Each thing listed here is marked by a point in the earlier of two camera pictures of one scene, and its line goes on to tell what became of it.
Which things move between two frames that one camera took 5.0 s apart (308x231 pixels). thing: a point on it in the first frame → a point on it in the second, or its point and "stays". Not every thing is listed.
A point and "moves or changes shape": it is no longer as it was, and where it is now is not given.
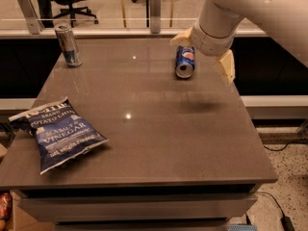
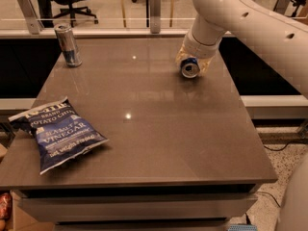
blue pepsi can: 185,61 moves or changes shape
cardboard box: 22,221 stays
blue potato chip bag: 61,133 stays
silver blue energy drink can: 67,41 stays
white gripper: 210,42 → 199,49
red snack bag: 6,206 stays
